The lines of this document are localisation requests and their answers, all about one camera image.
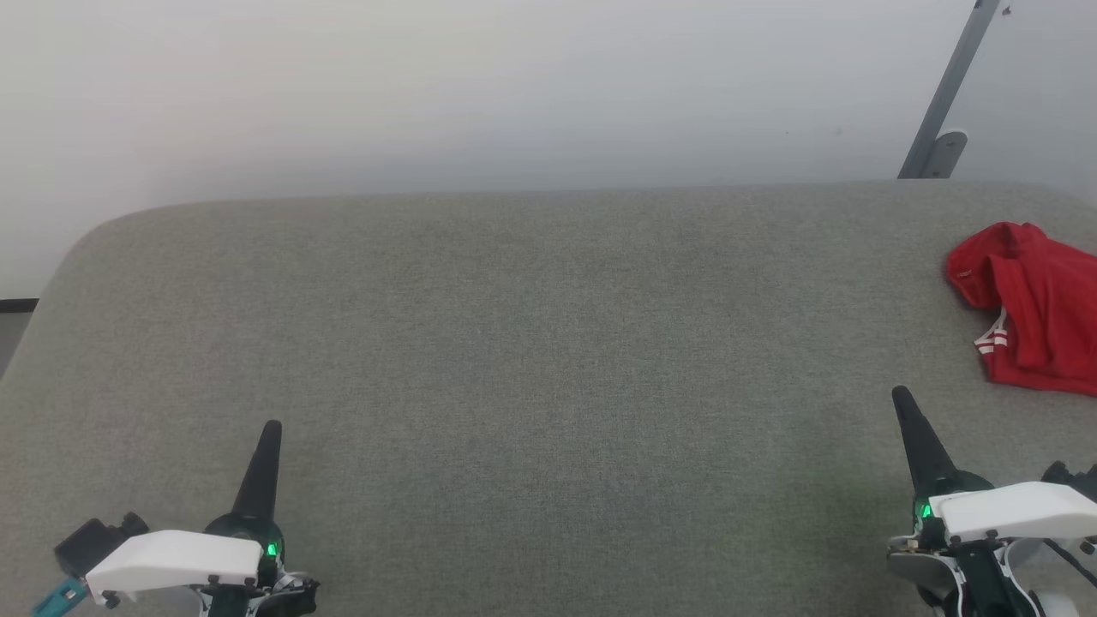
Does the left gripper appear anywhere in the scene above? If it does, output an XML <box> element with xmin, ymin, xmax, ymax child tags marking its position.
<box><xmin>201</xmin><ymin>419</ymin><xmax>321</xmax><ymax>617</ymax></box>

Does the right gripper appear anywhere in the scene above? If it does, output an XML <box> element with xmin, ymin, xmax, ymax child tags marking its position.
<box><xmin>887</xmin><ymin>385</ymin><xmax>1046</xmax><ymax>617</ymax></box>

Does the red Bulls 23 jersey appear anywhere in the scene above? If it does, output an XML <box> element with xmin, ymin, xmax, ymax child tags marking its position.
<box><xmin>945</xmin><ymin>221</ymin><xmax>1097</xmax><ymax>397</ymax></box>

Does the grey fabric sofa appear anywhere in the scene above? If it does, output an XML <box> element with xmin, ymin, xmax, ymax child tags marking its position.
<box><xmin>0</xmin><ymin>180</ymin><xmax>1097</xmax><ymax>617</ymax></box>

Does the grey metal pole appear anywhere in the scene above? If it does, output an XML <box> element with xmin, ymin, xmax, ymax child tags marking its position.
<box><xmin>897</xmin><ymin>0</ymin><xmax>1002</xmax><ymax>179</ymax></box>

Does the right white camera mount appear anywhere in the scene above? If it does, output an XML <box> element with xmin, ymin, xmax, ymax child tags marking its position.
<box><xmin>930</xmin><ymin>482</ymin><xmax>1097</xmax><ymax>545</ymax></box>

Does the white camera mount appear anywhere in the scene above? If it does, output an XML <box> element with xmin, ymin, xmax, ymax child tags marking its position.
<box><xmin>86</xmin><ymin>530</ymin><xmax>262</xmax><ymax>605</ymax></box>
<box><xmin>930</xmin><ymin>482</ymin><xmax>1097</xmax><ymax>545</ymax></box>

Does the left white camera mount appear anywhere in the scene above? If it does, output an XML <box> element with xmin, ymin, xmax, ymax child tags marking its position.
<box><xmin>86</xmin><ymin>530</ymin><xmax>262</xmax><ymax>605</ymax></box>

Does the right teal-plug camera cable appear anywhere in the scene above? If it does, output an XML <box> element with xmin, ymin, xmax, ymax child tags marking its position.
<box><xmin>1037</xmin><ymin>538</ymin><xmax>1097</xmax><ymax>588</ymax></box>

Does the teal-plug camera cable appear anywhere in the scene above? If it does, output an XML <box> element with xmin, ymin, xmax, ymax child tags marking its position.
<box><xmin>33</xmin><ymin>578</ymin><xmax>89</xmax><ymax>617</ymax></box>
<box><xmin>1037</xmin><ymin>538</ymin><xmax>1097</xmax><ymax>588</ymax></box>

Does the left teal-plug camera cable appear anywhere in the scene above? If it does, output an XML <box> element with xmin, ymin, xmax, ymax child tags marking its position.
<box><xmin>33</xmin><ymin>578</ymin><xmax>89</xmax><ymax>617</ymax></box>

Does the grey pole bracket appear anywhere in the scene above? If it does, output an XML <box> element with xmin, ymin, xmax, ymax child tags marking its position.
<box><xmin>924</xmin><ymin>130</ymin><xmax>969</xmax><ymax>179</ymax></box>

